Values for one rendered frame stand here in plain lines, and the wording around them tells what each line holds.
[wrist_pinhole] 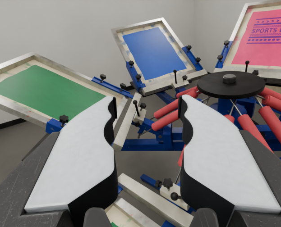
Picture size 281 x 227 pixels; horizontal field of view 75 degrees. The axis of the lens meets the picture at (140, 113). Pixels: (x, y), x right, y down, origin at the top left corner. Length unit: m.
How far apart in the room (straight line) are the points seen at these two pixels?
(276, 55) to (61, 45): 3.40
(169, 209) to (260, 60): 1.38
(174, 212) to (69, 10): 3.69
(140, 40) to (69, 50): 2.29
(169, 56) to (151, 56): 0.17
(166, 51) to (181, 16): 2.82
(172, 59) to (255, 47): 0.69
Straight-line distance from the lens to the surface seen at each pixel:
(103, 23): 4.03
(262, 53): 1.84
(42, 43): 4.02
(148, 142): 1.24
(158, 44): 1.92
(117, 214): 0.93
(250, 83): 1.03
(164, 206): 0.81
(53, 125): 0.98
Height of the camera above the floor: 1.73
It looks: 31 degrees down
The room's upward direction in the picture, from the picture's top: 11 degrees counter-clockwise
